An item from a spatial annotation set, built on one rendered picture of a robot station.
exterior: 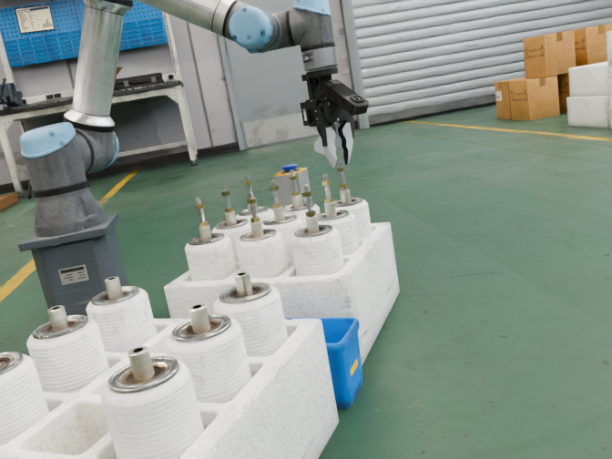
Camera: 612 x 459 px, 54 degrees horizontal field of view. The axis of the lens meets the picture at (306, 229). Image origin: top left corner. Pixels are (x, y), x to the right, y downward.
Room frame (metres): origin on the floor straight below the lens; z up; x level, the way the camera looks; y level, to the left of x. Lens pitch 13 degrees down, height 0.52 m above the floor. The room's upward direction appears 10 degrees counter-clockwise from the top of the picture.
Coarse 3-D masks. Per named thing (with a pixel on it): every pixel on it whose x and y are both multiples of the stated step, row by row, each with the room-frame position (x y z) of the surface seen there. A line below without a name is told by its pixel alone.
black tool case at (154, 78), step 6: (120, 78) 5.52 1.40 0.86; (126, 78) 5.53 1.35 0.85; (132, 78) 5.54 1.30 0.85; (138, 78) 5.55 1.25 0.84; (144, 78) 5.57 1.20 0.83; (150, 78) 5.58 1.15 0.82; (156, 78) 5.60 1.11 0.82; (162, 78) 5.61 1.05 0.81; (120, 84) 5.52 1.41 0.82; (126, 84) 5.52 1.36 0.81; (132, 84) 5.54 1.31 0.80; (138, 84) 5.55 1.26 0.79; (144, 84) 5.56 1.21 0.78; (150, 84) 5.58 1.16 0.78
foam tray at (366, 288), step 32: (384, 224) 1.35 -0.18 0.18; (352, 256) 1.14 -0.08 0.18; (384, 256) 1.28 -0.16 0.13; (192, 288) 1.13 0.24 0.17; (224, 288) 1.10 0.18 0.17; (288, 288) 1.05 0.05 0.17; (320, 288) 1.03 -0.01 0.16; (352, 288) 1.03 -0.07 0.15; (384, 288) 1.24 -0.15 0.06; (384, 320) 1.21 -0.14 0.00
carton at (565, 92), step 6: (558, 78) 4.63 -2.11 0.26; (564, 78) 4.56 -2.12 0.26; (558, 84) 4.63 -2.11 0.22; (564, 84) 4.56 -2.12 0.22; (558, 90) 4.64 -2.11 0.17; (564, 90) 4.57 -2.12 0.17; (558, 96) 4.64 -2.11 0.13; (564, 96) 4.57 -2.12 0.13; (564, 102) 4.58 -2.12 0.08; (564, 108) 4.58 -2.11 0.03
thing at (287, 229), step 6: (288, 222) 1.23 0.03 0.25; (294, 222) 1.23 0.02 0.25; (300, 222) 1.24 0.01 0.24; (264, 228) 1.23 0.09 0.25; (270, 228) 1.22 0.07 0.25; (276, 228) 1.22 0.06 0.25; (282, 228) 1.22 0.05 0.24; (288, 228) 1.22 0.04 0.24; (294, 228) 1.23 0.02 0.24; (300, 228) 1.24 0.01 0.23; (282, 234) 1.22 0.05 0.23; (288, 234) 1.22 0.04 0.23; (288, 240) 1.22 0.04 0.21; (288, 246) 1.22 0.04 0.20; (288, 252) 1.22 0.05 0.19; (288, 258) 1.22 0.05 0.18
